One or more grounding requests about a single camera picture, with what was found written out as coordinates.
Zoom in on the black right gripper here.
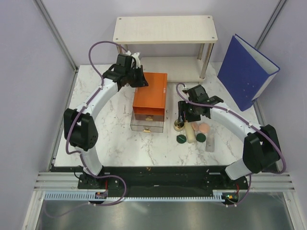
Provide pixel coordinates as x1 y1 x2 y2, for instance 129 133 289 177
177 100 201 123

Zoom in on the cream lotion bottle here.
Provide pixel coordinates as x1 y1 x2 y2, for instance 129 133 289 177
184 122 196 143

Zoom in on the orange drawer box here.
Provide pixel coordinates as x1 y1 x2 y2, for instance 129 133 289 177
132 72 167 116

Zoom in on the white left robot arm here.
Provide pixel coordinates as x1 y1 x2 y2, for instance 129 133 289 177
64 52 167 188

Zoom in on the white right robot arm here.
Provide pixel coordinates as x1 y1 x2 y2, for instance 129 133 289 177
174 85 286 189

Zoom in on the gold round jar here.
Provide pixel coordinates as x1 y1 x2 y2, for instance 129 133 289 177
174 120 185 132

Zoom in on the pink powder puff left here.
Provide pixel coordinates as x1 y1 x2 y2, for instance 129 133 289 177
191 122 199 132

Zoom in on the pink powder puff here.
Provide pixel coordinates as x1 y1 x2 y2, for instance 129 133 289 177
199 123 211 134
191 122 199 132

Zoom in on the dark green lid left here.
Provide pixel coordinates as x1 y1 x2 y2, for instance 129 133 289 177
176 134 187 144

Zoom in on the dark green lid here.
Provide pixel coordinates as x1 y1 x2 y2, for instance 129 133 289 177
196 133 206 143
176 134 187 144

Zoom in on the pink powder puff right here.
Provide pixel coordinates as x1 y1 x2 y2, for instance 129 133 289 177
199 123 211 134

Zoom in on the dark green lid right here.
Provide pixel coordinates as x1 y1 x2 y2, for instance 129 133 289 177
196 133 206 143

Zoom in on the clear grey tube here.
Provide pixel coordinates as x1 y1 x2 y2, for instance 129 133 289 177
205 133 215 152

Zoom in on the white two-tier shelf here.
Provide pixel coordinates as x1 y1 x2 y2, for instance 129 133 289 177
113 15 218 82

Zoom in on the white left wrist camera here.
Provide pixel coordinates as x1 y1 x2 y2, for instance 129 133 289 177
126 51 141 69

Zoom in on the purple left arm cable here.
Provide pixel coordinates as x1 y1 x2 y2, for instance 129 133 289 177
44 41 131 219

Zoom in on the blue ring binder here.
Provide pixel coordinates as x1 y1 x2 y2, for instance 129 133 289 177
217 34 280 111

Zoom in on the light blue cable duct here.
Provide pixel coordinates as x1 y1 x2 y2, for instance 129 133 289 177
44 191 238 202

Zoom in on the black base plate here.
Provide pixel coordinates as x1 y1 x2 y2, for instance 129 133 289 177
78 166 248 196

